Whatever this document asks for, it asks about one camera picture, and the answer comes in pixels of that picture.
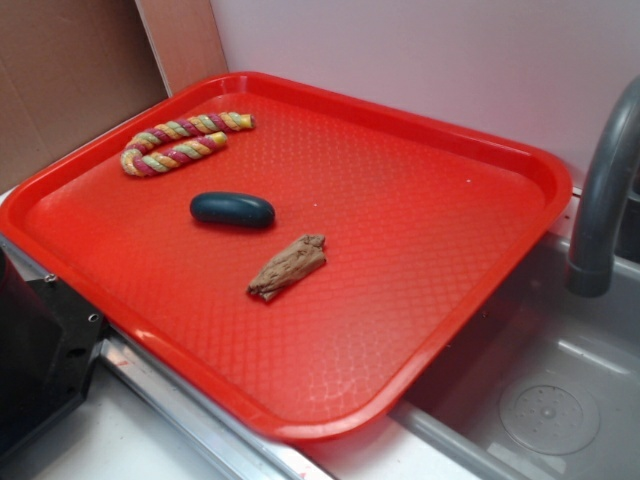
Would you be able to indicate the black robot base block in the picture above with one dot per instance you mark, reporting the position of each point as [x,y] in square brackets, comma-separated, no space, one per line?
[50,339]

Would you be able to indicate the brown wood chip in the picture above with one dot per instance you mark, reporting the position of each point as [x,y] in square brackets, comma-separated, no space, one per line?
[291,265]

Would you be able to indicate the dark teal oval object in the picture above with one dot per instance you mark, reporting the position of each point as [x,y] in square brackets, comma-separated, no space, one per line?
[236,209]

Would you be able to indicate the red plastic tray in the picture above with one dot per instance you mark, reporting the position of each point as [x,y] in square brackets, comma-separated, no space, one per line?
[423,220]

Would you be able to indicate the grey toy sink basin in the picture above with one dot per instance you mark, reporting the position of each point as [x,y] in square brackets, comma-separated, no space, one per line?
[540,384]

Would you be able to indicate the brown cardboard panel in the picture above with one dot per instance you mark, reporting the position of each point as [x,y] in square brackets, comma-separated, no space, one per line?
[72,70]

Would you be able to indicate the grey toy faucet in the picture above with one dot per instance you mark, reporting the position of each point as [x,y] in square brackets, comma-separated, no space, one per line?
[607,220]

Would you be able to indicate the multicoloured twisted rope toy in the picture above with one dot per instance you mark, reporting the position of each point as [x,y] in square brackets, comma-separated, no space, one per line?
[176,143]

